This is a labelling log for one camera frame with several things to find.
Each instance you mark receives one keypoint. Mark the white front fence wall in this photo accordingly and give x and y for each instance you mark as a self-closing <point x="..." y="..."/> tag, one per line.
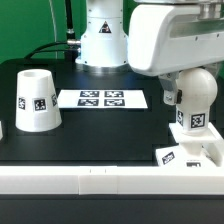
<point x="92" y="180"/>

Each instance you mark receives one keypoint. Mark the white lamp shade cone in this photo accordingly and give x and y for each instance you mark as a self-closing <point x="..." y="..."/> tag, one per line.
<point x="36" y="101"/>

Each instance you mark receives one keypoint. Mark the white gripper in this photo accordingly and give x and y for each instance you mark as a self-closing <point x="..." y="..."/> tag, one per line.
<point x="170" y="38"/>

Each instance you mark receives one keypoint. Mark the white marker sheet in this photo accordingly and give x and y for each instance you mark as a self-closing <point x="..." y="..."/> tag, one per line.
<point x="103" y="99"/>

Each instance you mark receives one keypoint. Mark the white right fence wall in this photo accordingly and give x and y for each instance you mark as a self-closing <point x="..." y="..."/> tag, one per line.
<point x="216" y="149"/>

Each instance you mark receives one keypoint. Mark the white fence wall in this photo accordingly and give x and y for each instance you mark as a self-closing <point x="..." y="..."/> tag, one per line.
<point x="92" y="180"/>
<point x="216" y="149"/>

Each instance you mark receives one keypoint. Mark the white lamp bulb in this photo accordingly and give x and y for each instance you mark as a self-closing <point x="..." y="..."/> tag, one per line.
<point x="199" y="90"/>

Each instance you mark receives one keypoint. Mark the white part at left edge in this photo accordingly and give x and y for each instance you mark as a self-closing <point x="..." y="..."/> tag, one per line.
<point x="1" y="130"/>

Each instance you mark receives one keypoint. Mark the white lamp base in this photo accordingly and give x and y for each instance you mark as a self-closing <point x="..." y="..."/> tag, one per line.
<point x="190" y="151"/>

